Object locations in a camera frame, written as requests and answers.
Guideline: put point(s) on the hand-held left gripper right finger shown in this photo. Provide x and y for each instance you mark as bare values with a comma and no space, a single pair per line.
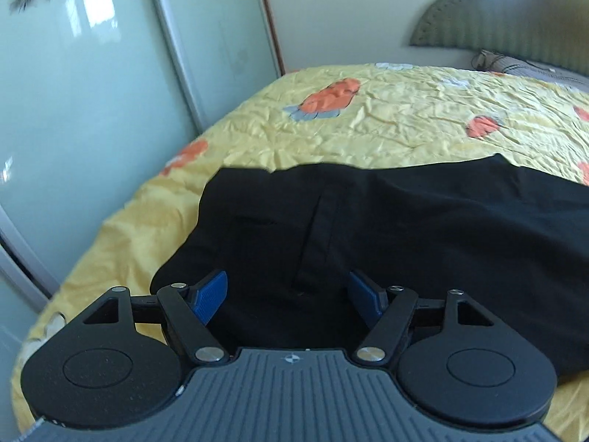
362,295

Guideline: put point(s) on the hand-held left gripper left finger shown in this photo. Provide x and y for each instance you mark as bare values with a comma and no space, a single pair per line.
210,296

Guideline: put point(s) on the black pants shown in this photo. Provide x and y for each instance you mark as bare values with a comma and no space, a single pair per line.
414,221

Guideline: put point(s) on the yellow carrot print bedspread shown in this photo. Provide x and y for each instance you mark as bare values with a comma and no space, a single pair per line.
395,110

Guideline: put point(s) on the grey pillow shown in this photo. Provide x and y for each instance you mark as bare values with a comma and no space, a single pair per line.
520,65

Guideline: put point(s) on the brown wardrobe edge trim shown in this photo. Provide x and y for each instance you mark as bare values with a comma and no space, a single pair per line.
269,14

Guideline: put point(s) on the green padded headboard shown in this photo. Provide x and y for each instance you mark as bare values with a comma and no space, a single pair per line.
497,23

